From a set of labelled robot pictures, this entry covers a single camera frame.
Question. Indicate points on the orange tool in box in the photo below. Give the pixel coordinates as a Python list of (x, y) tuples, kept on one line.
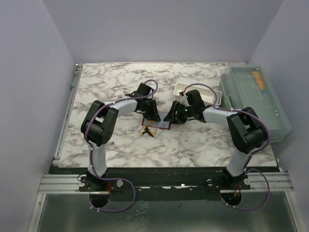
[(258, 80)]

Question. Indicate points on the red card holder wallet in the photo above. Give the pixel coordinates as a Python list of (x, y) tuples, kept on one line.
[(151, 123)]

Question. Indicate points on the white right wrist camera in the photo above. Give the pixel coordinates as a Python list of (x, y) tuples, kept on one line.
[(183, 99)]

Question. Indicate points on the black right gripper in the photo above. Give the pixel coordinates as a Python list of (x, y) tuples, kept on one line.
[(171, 116)]

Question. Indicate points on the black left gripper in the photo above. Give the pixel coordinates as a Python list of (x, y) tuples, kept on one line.
[(154, 114)]

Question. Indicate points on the black aluminium mounting rail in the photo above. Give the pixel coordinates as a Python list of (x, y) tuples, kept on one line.
[(162, 184)]

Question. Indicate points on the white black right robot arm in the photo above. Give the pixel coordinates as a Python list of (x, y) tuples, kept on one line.
[(248, 133)]

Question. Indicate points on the white rectangular plastic tray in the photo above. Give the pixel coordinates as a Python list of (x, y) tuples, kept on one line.
[(206, 94)]

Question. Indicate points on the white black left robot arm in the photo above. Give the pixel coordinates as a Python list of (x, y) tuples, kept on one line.
[(99, 123)]

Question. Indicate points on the yellow black T-handle hex key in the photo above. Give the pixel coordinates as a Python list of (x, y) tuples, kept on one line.
[(146, 130)]

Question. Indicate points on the clear plastic storage box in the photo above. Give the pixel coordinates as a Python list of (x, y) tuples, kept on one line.
[(239, 90)]

